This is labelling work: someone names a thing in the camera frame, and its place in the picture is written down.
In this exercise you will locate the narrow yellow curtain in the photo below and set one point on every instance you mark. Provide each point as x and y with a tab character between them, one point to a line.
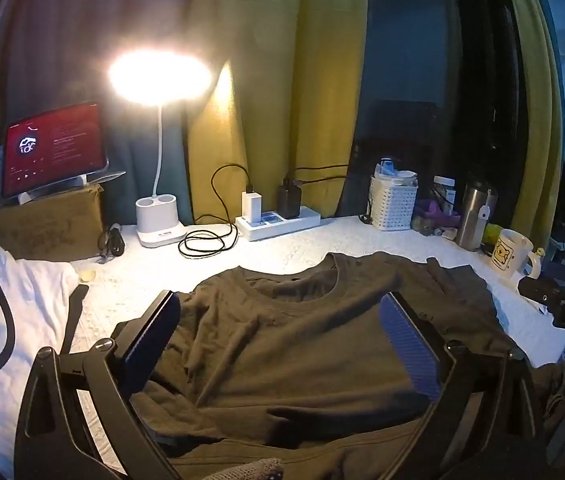
537	110

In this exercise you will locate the silver tablet stand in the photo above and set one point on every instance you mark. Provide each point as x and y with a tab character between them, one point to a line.
105	176

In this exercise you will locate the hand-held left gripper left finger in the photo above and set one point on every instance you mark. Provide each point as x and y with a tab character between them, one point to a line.
147	347

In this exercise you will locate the white power strip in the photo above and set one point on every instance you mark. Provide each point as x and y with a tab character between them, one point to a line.
275	228

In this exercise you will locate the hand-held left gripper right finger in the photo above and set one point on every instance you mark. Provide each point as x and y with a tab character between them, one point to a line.
412	352

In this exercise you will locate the narrow teal curtain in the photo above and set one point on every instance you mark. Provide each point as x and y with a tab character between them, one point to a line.
402	35

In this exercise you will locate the small pale yellow object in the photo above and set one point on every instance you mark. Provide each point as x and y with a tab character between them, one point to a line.
87	275

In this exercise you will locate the white slatted plastic basket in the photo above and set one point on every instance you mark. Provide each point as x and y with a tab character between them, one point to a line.
392	207

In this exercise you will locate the blue and white packets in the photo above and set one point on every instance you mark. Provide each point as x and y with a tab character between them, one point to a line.
392	170

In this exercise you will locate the wide yellow curtain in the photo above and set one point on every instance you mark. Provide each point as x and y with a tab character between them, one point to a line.
272	85

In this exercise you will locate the red box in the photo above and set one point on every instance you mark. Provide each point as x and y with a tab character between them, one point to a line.
52	145

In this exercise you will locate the jar with white lid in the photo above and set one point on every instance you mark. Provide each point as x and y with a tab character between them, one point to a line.
443	182

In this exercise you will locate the grey knitted cloth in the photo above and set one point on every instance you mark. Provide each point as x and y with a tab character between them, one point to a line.
252	470

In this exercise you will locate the black charger plug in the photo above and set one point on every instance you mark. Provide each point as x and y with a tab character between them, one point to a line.
288	202

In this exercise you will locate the white charger plug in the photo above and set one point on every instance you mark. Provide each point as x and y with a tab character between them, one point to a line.
251	207

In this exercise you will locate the purple soft object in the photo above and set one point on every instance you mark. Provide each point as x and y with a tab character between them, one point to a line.
435	210

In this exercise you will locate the white crumpled cloth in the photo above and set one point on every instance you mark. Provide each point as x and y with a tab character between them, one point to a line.
37	285

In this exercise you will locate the dark olive-brown T-shirt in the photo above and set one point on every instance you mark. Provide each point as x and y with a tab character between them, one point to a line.
287	350

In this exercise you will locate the white mug with yellow print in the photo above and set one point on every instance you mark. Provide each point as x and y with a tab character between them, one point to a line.
512	255

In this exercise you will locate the wide teal curtain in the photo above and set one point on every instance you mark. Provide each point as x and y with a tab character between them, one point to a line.
87	20

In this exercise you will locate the stainless steel bottle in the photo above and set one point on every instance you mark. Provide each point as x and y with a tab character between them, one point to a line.
472	220

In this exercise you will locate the brown cardboard box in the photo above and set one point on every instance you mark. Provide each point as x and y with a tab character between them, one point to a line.
42	230

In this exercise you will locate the white desk lamp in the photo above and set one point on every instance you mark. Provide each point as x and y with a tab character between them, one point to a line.
160	232

